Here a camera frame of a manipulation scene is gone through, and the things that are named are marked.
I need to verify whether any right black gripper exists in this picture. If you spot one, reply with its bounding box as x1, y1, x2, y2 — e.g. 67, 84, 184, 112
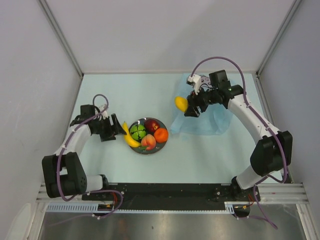
184, 84, 219, 118

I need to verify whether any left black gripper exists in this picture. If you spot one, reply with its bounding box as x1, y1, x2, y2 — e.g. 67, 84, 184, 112
92, 113, 126, 142

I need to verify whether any yellow fake banana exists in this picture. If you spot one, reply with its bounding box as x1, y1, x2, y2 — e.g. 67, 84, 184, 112
122, 122, 141, 148

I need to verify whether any green fake watermelon ball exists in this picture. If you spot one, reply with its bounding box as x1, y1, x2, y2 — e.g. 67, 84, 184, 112
129, 124, 147, 141

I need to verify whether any light blue printed plastic bag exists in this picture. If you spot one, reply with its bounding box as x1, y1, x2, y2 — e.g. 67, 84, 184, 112
170, 73, 233, 136

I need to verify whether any orange fake peach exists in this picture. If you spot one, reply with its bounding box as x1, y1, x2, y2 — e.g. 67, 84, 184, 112
141, 134, 157, 151

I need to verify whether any red fake apple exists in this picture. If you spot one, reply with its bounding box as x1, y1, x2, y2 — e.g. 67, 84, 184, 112
144, 118, 160, 133

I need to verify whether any orange fake mandarin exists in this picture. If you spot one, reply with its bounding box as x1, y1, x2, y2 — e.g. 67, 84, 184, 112
153, 128, 169, 143

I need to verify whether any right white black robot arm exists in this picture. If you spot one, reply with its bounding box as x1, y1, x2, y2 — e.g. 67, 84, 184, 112
181, 70, 293, 201

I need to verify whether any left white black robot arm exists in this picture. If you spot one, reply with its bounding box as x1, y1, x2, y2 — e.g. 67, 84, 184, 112
42, 104, 127, 200

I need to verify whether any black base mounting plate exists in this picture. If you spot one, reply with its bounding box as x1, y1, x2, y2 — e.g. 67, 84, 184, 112
81, 182, 261, 211

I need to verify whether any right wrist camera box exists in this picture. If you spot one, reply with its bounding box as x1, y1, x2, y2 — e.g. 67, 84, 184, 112
186, 74, 203, 95

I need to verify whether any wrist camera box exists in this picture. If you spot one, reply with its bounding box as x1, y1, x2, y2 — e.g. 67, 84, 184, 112
97, 104, 109, 120
186, 74, 203, 95

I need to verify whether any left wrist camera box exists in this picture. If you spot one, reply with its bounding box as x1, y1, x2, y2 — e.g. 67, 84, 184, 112
97, 104, 109, 120

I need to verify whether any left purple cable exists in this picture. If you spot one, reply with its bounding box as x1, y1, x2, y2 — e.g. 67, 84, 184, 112
56, 94, 125, 203

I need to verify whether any purple cable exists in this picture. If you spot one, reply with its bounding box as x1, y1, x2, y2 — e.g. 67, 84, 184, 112
56, 94, 125, 203
191, 56, 290, 230

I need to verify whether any white slotted cable duct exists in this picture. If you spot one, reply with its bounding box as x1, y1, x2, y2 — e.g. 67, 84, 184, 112
46, 203, 235, 214

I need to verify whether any left corner aluminium post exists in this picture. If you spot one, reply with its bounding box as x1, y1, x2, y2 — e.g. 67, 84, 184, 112
37, 0, 84, 80

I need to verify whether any corner aluminium post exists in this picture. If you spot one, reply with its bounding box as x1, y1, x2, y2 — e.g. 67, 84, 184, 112
37, 0, 84, 80
255, 0, 304, 77

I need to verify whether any aluminium frame rail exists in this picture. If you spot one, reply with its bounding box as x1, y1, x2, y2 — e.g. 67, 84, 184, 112
35, 183, 309, 205

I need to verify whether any right corner aluminium post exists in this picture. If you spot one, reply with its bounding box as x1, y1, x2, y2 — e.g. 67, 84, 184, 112
255, 0, 304, 77

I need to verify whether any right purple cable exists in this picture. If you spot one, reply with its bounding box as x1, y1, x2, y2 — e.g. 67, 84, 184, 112
191, 56, 290, 230

